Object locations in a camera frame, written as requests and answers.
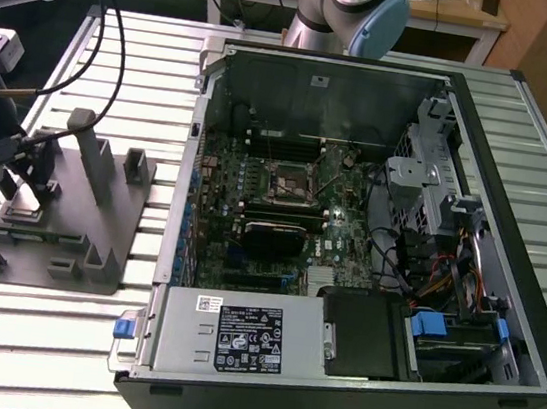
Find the black plastic drive cover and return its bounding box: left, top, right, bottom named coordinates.
left=307, top=281, right=432, bottom=389

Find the coloured power wire bundle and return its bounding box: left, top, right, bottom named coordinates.
left=403, top=220, right=498, bottom=319

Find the blue disk carrier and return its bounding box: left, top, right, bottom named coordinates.
left=404, top=305, right=513, bottom=357

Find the metal socket cover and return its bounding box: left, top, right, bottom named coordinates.
left=308, top=141, right=347, bottom=197

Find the CPU socket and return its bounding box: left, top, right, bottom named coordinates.
left=264, top=159, right=322, bottom=209

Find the black RAM slot row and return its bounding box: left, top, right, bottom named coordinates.
left=238, top=197, right=329, bottom=231

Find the black graphics card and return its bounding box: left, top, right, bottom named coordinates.
left=238, top=216, right=310, bottom=264

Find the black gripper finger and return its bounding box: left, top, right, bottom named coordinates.
left=17, top=130, right=62, bottom=193
left=0, top=157, right=38, bottom=208

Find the silver power supply unit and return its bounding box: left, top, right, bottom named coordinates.
left=145, top=277, right=342, bottom=399

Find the RAM slot with white latches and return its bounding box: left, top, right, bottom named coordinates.
left=245, top=127, right=327, bottom=147
left=244, top=139, right=325, bottom=158

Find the green motherboard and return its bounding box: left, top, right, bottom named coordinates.
left=180, top=124, right=416, bottom=315

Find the black expansion slot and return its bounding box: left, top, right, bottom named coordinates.
left=220, top=266, right=281, bottom=291

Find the silver disk bay cage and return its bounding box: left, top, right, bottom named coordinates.
left=375, top=91, right=471, bottom=239

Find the grey plastic parts rack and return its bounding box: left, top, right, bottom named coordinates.
left=0, top=97, right=165, bottom=303

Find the blue case latch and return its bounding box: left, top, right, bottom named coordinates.
left=113, top=309, right=137, bottom=342

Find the small silver heatsink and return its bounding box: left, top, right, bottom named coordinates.
left=306, top=263, right=338, bottom=290

